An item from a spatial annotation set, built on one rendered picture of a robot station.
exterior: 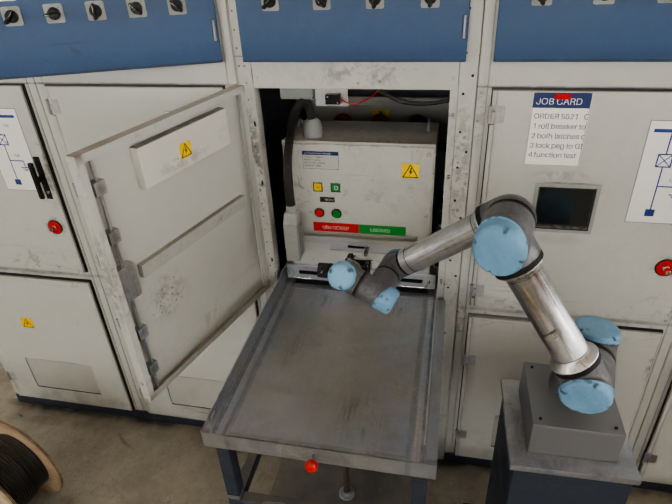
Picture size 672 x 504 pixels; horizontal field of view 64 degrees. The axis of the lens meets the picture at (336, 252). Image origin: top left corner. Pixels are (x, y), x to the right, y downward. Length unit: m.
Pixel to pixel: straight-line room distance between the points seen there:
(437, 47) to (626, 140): 0.57
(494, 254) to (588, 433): 0.59
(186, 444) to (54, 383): 0.71
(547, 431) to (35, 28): 1.73
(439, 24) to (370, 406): 1.03
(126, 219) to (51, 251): 0.96
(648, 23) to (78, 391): 2.63
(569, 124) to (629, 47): 0.23
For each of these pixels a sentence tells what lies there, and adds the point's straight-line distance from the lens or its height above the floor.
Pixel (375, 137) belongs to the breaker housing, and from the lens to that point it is 1.78.
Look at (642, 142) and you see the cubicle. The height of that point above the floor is 1.44.
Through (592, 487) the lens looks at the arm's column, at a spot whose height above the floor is 0.69.
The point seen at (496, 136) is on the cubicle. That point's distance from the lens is 1.63.
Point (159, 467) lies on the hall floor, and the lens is 2.64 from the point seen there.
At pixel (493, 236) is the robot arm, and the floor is 1.41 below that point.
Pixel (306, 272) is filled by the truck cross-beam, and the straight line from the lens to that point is 1.99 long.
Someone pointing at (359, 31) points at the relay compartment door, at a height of 1.73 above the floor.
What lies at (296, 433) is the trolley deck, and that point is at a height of 0.85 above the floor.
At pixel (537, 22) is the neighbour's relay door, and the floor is 1.75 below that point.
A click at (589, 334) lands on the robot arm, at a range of 1.48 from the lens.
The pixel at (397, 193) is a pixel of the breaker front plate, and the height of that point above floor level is 1.22.
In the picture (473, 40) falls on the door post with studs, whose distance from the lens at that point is 1.58.
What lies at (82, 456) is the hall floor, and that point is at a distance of 2.82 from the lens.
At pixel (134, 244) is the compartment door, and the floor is 1.30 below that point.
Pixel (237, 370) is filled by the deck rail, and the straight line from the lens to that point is 1.64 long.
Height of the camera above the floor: 1.99
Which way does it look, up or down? 31 degrees down
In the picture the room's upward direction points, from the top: 3 degrees counter-clockwise
